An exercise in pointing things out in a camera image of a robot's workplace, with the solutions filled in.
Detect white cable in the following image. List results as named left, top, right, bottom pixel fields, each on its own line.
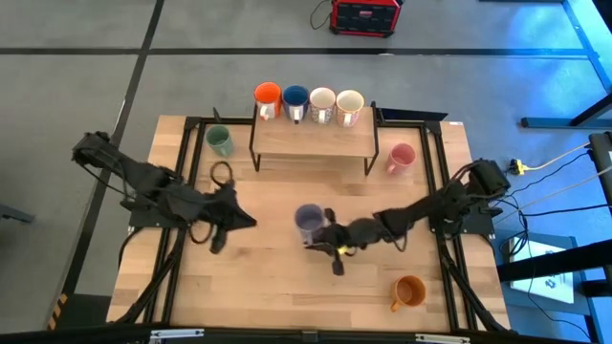
left=523, top=140, right=593, bottom=172

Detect white floral patterned mug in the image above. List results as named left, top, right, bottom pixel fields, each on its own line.
left=309, top=86, right=338, bottom=125

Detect orange-red mug white handle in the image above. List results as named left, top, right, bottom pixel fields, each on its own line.
left=253, top=81, right=283, bottom=121

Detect cream pink patterned mug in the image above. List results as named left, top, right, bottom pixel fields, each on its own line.
left=335, top=89, right=366, bottom=129

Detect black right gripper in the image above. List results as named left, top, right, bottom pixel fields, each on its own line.
left=304, top=207, right=386, bottom=277

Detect black metal bar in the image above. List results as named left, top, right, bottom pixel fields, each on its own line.
left=496, top=238, right=612, bottom=283

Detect purple mug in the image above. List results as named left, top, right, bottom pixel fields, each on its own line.
left=293, top=204, right=329, bottom=246

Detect red and black case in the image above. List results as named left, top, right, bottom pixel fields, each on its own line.
left=328, top=0, right=403, bottom=38

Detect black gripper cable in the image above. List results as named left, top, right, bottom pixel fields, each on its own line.
left=390, top=227, right=408, bottom=253
left=187, top=161, right=236, bottom=246

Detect black cable of case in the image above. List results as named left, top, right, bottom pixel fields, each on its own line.
left=309, top=0, right=334, bottom=31

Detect black stand post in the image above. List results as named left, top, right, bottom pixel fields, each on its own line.
left=588, top=132, right=612, bottom=211

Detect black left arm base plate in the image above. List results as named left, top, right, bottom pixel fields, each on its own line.
left=127, top=200, right=197, bottom=229

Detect green mug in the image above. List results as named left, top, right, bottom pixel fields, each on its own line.
left=205, top=124, right=235, bottom=159

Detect blue desk frame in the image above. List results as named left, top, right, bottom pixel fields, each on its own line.
left=480, top=0, right=612, bottom=130

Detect silver metal bracket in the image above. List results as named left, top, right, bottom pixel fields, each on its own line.
left=149, top=328, right=206, bottom=343
left=414, top=333, right=470, bottom=344

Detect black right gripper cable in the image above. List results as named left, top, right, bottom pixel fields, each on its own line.
left=390, top=227, right=408, bottom=253

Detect wooden shelf riser black legs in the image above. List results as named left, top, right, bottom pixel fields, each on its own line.
left=248, top=97, right=381, bottom=177

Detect black horizontal beam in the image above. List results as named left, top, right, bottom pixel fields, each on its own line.
left=0, top=324, right=612, bottom=344

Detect white printed sheet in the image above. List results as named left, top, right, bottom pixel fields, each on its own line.
left=509, top=236, right=578, bottom=305

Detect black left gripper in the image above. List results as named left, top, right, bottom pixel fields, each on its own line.
left=188, top=184, right=258, bottom=255

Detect grey furniture foot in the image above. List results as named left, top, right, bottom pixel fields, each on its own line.
left=0, top=204, right=35, bottom=225

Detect dark flat panel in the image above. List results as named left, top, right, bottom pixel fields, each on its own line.
left=377, top=107, right=449, bottom=123

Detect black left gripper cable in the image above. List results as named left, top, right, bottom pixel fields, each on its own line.
left=187, top=161, right=236, bottom=246

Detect amber orange mug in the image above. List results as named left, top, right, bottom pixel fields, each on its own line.
left=389, top=275, right=427, bottom=313

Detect black aluminium table frame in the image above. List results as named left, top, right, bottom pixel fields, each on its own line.
left=112, top=107, right=513, bottom=335

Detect blue mug white handle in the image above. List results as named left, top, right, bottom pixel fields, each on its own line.
left=281, top=84, right=311, bottom=124

